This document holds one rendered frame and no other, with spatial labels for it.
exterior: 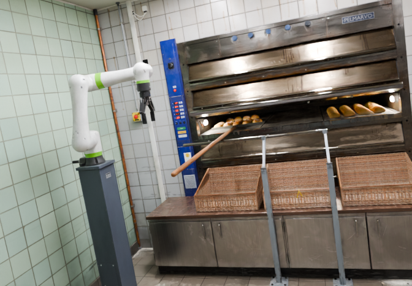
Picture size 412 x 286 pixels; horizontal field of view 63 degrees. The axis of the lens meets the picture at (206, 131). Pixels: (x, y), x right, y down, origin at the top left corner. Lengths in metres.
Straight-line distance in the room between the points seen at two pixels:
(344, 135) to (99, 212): 2.13
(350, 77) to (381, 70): 0.24
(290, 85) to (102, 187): 1.80
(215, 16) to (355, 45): 1.25
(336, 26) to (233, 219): 1.83
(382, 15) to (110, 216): 2.65
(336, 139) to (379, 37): 0.91
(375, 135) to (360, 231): 0.85
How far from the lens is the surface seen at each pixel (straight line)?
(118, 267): 2.76
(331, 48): 3.13
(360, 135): 3.19
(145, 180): 3.69
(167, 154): 3.50
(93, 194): 2.62
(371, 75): 3.15
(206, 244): 3.05
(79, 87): 2.39
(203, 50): 3.29
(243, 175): 3.26
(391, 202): 2.88
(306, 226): 2.82
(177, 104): 3.34
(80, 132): 2.41
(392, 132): 3.23
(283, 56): 3.13
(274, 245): 2.85
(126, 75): 2.47
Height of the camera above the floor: 1.60
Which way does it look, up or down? 7 degrees down
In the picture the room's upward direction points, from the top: 9 degrees counter-clockwise
